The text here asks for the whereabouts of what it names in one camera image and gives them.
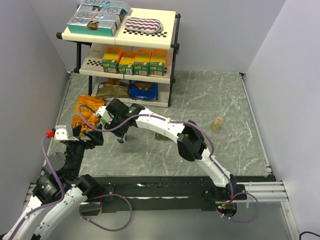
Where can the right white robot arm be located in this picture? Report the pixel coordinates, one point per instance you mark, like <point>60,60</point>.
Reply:
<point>192,143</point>

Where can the green weekly pill organizer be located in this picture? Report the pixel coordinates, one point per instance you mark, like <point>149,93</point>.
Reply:
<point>161,137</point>

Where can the teal snack box middle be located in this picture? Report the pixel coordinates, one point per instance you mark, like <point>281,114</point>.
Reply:
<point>106,16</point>

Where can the wavy patterned pouch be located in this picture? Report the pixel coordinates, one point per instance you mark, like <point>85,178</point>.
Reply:
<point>143,25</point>

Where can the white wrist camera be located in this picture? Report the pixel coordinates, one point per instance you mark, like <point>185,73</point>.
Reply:
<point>61,133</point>
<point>102,113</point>

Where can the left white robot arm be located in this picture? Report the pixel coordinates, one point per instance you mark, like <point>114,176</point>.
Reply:
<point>60,189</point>

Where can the orange honey dijon chip bag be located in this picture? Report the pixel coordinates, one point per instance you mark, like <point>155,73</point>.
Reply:
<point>93,103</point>

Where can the clear orange-capped pill bottle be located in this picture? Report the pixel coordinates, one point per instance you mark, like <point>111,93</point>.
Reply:
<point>216,124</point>

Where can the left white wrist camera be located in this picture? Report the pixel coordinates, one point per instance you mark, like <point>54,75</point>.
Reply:
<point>61,133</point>

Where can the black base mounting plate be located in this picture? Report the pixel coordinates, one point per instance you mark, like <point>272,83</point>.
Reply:
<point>155,193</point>

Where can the green cylindrical container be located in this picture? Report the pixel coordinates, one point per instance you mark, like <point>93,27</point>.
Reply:
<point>102,121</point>

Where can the blue chip bag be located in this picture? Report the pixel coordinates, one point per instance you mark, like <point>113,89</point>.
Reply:
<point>142,90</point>

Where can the teal snack box front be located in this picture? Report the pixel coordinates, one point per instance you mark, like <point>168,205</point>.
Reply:
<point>94,27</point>

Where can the dark white-capped pill bottle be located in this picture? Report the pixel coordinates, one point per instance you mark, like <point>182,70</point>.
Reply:
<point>121,138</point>

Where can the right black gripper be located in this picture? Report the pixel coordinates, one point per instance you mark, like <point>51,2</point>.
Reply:
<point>111,128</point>

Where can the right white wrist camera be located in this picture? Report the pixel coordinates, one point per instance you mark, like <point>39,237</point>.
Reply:
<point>102,113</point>

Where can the beige three-tier shelf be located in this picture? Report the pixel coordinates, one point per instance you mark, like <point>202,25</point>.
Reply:
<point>140,47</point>

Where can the green orange carton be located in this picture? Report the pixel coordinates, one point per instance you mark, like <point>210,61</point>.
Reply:
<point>111,59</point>
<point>126,62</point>
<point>141,62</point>
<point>157,62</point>

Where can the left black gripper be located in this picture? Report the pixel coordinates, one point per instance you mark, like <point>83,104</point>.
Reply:
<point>97,139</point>

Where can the brown chip bag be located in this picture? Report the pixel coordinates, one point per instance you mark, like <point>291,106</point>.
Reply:
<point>113,88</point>

